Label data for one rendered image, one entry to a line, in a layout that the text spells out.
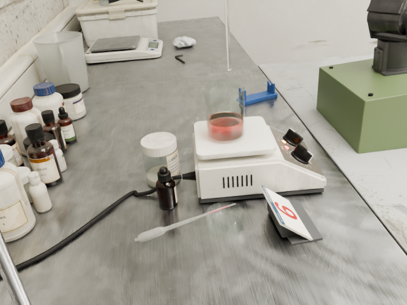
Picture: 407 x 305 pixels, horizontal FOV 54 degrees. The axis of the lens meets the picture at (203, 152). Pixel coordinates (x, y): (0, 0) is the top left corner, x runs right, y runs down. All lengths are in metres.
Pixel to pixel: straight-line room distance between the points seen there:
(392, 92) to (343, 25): 1.47
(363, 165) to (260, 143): 0.21
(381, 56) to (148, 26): 0.99
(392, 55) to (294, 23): 1.31
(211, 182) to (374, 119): 0.32
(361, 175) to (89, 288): 0.46
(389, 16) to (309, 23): 1.35
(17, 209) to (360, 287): 0.46
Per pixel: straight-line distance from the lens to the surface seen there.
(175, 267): 0.53
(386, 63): 0.86
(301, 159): 0.64
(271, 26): 2.09
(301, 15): 2.12
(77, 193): 0.71
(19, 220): 0.64
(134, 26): 1.61
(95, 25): 1.62
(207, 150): 0.59
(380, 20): 0.82
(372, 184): 0.69
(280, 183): 0.62
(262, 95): 0.99
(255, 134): 0.63
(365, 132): 0.76
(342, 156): 0.76
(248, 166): 0.59
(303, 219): 0.59
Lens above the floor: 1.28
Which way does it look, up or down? 29 degrees down
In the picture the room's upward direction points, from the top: 5 degrees counter-clockwise
